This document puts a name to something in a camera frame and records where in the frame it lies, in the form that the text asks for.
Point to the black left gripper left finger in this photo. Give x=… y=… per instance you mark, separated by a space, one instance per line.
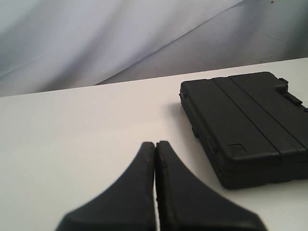
x=127 y=205

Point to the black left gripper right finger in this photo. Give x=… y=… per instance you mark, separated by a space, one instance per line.
x=187 y=204

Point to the black plastic tool case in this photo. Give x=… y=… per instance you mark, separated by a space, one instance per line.
x=253 y=131

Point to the grey backdrop cloth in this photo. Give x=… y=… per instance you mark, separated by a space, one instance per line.
x=59 y=44

